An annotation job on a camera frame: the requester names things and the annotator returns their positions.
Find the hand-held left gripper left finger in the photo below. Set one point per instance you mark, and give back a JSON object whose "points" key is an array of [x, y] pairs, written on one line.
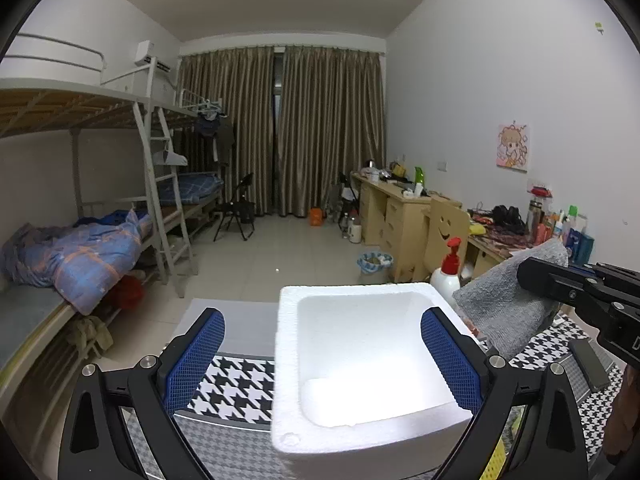
{"points": [[195, 360]]}

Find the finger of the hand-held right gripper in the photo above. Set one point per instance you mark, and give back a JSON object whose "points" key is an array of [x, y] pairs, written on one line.
{"points": [[620, 276], [545, 280]]}

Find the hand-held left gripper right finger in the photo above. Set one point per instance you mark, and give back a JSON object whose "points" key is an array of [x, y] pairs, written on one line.
{"points": [[452, 360]]}

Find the grey towel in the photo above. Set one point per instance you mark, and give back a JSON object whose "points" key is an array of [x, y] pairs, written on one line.
{"points": [[500, 300]]}

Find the white foam box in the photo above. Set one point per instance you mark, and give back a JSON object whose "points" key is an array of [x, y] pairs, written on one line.
{"points": [[350, 335]]}

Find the person's right hand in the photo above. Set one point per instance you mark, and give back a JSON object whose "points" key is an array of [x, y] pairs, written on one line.
{"points": [[625, 410]]}

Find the houndstooth patterned mat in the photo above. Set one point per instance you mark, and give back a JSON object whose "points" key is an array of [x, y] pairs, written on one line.
{"points": [[240, 385]]}

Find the group of toiletry bottles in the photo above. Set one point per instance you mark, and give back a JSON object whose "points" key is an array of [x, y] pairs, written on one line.
{"points": [[560, 230]]}

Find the light wooden desk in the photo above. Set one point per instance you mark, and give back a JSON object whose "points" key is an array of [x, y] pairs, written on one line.
{"points": [[375, 205], [482, 257]]}

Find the black bag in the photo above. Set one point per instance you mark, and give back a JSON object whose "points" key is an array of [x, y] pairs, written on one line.
{"points": [[509, 217]]}

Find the white red pump bottle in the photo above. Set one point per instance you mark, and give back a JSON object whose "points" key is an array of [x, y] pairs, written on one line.
{"points": [[445, 280]]}

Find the yellow cloth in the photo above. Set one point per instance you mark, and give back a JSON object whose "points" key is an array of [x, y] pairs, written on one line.
{"points": [[477, 228]]}

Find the olive cloth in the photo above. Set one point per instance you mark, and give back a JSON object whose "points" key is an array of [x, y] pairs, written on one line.
{"points": [[90, 335]]}

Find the wooden smiley chair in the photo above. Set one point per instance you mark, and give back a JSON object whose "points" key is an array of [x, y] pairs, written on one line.
{"points": [[445, 220]]}

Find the blue trash bin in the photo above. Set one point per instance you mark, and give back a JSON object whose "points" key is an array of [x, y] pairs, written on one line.
{"points": [[375, 265]]}

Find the blue plaid blanket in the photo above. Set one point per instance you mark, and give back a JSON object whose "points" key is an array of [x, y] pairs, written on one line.
{"points": [[90, 255]]}

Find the black folding chair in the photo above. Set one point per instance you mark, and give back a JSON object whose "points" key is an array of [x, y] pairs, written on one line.
{"points": [[235, 210]]}

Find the white thermos jug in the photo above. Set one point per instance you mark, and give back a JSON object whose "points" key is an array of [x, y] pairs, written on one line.
{"points": [[355, 234]]}

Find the white metal bunk bed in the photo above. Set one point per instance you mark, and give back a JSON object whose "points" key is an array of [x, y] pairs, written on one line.
{"points": [[195, 200], [60, 105]]}

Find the green bottle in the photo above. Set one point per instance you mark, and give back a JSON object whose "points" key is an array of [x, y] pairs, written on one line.
{"points": [[419, 180]]}

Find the blue plaid bed sheet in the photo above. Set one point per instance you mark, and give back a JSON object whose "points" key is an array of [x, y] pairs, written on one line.
{"points": [[200, 187]]}

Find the grey mattress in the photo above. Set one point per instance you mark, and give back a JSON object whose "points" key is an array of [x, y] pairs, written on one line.
{"points": [[25, 325]]}

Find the white bunk bed ladder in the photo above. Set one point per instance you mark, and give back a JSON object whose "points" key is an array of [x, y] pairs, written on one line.
{"points": [[155, 180]]}

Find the orange bucket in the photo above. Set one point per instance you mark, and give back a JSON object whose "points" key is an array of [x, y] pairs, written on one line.
{"points": [[317, 217]]}

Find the dark hanging clothes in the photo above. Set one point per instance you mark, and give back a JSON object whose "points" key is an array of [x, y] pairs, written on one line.
{"points": [[215, 135]]}

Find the brown curtain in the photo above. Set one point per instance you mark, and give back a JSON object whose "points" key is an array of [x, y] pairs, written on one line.
{"points": [[230, 125], [330, 125]]}

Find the white air conditioner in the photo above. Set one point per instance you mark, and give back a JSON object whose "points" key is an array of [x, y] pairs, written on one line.
{"points": [[147, 52]]}

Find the pink cartoon wall poster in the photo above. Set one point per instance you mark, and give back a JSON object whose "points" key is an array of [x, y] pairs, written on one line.
{"points": [[512, 147]]}

